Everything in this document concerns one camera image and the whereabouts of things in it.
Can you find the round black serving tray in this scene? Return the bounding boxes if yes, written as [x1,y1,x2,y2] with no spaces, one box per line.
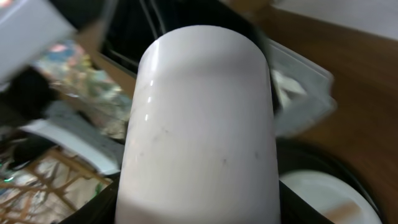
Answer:
[276,138,388,223]

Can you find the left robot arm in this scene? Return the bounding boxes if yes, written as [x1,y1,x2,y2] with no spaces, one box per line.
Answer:
[1,1,123,175]

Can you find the clear plastic waste bin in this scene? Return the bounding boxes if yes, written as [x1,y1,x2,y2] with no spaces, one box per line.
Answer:
[269,40,336,137]

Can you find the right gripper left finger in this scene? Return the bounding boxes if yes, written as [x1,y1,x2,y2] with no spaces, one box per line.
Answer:
[59,179,119,224]

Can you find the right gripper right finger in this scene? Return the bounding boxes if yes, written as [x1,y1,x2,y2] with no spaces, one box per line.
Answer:
[279,181,333,224]

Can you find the white round plate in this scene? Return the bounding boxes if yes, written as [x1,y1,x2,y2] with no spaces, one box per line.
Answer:
[280,170,382,224]

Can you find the pink cup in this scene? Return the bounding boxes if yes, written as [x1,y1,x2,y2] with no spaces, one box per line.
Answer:
[115,26,280,224]

